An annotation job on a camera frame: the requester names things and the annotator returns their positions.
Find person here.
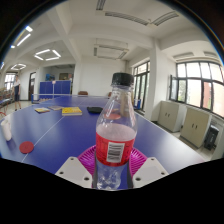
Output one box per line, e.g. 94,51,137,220
11,83,23,112

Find large black-framed window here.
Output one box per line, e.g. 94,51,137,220
169,61,224,118

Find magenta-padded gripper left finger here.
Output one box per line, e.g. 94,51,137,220
54,144,98,190

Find grey-brown booklet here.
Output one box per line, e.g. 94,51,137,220
47,105,64,112

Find dark door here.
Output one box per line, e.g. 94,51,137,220
28,71,37,101

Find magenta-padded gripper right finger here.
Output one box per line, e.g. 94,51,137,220
126,146,170,190

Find black paddle case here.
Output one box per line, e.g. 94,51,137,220
86,106,104,115

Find white paper cup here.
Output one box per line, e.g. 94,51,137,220
0,114,13,142

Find tall black-framed window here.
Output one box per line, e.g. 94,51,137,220
132,60,151,111

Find flat round red coaster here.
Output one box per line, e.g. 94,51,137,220
18,140,35,155

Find black waste bin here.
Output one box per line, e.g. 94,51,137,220
203,124,220,151

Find ceiling lights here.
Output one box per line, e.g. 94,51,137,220
0,24,63,73

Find beige cabinet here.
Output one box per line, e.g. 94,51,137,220
179,106,212,148
157,100,181,133

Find clear red-labelled drink bottle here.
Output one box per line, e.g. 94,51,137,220
95,72,138,192

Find yellow book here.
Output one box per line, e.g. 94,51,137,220
61,106,83,117

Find folded blue table tennis tables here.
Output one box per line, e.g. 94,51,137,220
39,79,72,96

